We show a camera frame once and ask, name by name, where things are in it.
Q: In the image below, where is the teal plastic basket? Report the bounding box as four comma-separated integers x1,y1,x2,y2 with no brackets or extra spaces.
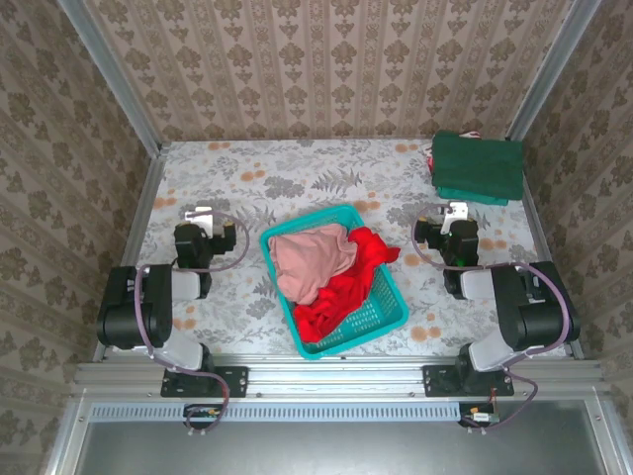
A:
259,205,410,361

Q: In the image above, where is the red printed t-shirt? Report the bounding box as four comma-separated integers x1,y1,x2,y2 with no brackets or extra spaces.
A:
292,226,402,343

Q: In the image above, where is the teal green folded t-shirt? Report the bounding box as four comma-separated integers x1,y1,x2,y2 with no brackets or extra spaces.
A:
437,185,510,208

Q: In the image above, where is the dark green folded t-shirt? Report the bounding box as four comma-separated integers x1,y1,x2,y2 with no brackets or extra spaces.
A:
430,130,525,202

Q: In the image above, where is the pink t-shirt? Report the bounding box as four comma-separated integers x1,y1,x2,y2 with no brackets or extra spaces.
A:
269,222,358,307

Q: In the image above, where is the small connector board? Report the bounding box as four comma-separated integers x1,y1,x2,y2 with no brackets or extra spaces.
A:
458,403,498,429
183,403,226,430

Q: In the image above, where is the grey metal sheet panel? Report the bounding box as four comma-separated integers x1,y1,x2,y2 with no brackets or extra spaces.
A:
46,399,633,475

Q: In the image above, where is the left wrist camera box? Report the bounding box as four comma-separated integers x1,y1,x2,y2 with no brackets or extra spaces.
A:
219,222,238,254

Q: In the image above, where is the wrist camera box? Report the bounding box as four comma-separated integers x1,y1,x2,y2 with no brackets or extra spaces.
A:
219,222,238,254
413,219,444,244

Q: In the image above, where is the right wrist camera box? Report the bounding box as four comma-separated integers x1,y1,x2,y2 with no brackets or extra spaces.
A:
413,219,444,244

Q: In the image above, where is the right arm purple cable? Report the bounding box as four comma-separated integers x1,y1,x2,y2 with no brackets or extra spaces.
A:
410,203,581,432

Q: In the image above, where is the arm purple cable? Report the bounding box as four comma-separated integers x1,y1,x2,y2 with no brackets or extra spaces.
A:
134,208,251,437
410,203,581,432

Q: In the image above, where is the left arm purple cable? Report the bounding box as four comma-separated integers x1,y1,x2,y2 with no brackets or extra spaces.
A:
134,208,251,437

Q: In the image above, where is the aluminium side rail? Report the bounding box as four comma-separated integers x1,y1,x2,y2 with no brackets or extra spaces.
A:
93,142,172,362
521,182,585,360

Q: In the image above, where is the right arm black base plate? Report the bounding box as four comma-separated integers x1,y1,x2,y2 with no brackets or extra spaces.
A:
422,364,515,398

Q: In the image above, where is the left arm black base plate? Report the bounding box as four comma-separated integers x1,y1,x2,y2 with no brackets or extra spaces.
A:
160,365,248,400

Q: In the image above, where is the aluminium frame post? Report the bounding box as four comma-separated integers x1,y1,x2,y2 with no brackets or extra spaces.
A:
506,0,602,143
56,0,162,157

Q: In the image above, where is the aluminium frame rail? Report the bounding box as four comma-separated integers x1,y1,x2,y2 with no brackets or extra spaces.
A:
73,353,607,402

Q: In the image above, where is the grey slotted cable duct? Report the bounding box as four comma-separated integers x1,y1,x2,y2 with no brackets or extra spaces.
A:
88,401,471,423

